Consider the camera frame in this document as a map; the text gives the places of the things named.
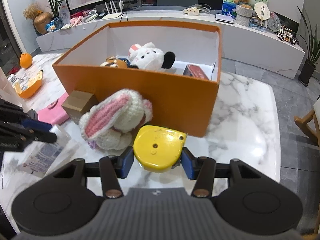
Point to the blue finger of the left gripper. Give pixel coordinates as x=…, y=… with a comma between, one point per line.
x=36, y=135
x=36, y=124

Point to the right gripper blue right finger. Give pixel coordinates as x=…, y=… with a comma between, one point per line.
x=191, y=164

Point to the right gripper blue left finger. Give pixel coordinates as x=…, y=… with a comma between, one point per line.
x=124, y=163

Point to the pink leather card holder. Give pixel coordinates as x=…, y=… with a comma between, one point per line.
x=54, y=113

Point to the crocheted white pink bunny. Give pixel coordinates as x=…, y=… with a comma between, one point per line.
x=109, y=124

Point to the small gold cardboard box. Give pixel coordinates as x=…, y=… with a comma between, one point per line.
x=78, y=103

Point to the clear plastic packet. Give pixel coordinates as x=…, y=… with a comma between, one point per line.
x=43, y=155

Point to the orange peel bowl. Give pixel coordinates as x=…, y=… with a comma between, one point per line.
x=30, y=87

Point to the whole orange fruit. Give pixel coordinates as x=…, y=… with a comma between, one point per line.
x=26, y=60

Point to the large orange storage box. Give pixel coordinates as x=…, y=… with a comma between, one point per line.
x=179, y=102

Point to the brown plush puppy toy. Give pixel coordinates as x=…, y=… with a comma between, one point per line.
x=116, y=62

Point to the potted plant blue vase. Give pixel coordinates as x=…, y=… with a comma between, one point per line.
x=55, y=6

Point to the white plush dog toy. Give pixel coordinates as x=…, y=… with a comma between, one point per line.
x=148, y=57

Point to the gold vase dried flowers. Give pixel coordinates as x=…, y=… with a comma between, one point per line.
x=39, y=17

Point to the wooden armchair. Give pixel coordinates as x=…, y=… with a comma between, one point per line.
x=303, y=125

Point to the white wifi router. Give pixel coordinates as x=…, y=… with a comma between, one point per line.
x=113, y=10

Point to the white tv cabinet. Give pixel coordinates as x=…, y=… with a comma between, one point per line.
x=244, y=44

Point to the green potted plant right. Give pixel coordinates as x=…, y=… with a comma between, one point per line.
x=312, y=47

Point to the silver tablet device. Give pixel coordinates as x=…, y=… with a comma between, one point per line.
x=224, y=18

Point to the white power strip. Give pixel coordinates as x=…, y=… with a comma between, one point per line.
x=197, y=10

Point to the knitted grey basket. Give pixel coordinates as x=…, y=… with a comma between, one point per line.
x=243, y=14

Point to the black white toy car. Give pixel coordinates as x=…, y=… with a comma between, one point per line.
x=286, y=34

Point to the green blue painting card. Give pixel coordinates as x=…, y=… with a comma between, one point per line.
x=229, y=7

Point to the round paper hand fan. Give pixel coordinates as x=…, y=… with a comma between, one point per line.
x=262, y=11

